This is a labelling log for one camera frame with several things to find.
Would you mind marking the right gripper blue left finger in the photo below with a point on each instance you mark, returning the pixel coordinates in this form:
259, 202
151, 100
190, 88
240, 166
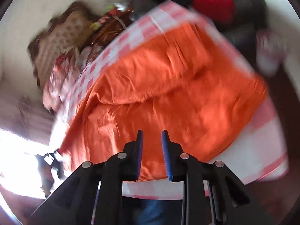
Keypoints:
132, 164

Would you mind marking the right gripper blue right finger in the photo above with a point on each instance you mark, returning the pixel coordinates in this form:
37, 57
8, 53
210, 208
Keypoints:
174, 164

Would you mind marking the orange pants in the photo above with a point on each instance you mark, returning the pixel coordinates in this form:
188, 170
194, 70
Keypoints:
180, 81

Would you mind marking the pink white checkered tablecloth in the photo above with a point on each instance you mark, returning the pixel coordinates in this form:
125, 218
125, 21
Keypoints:
258, 153

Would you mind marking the pink floral folded quilt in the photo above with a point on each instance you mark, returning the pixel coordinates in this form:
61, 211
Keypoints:
67, 68

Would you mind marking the wooden nightstand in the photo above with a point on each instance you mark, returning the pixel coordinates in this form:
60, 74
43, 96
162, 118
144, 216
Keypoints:
111, 24

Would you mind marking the tufted brown headboard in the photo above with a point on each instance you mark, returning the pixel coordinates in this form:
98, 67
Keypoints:
72, 28

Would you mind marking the white trash bin pink liner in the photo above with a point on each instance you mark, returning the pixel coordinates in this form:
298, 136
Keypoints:
271, 51

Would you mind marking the red cushion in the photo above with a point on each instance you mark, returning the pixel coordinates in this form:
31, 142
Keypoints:
218, 11

